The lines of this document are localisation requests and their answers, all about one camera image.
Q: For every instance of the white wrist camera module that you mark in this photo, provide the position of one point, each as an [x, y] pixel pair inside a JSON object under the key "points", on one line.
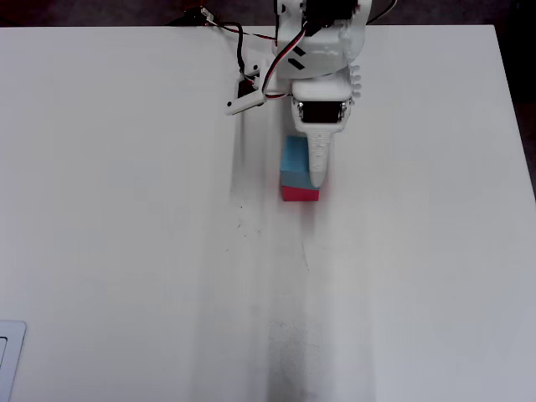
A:
{"points": [[247, 102]]}

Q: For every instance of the white tray corner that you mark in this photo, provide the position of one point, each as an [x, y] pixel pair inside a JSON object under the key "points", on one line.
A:
{"points": [[12, 335]]}

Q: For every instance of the blue foam cube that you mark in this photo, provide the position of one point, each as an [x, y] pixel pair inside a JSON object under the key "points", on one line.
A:
{"points": [[295, 161]]}

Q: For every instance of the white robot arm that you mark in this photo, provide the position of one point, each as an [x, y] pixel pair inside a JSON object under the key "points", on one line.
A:
{"points": [[331, 46]]}

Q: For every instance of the red foam cube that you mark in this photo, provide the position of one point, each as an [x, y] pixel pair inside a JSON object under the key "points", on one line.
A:
{"points": [[299, 194]]}

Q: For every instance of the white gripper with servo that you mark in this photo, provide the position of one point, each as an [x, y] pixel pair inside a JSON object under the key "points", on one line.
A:
{"points": [[321, 113]]}

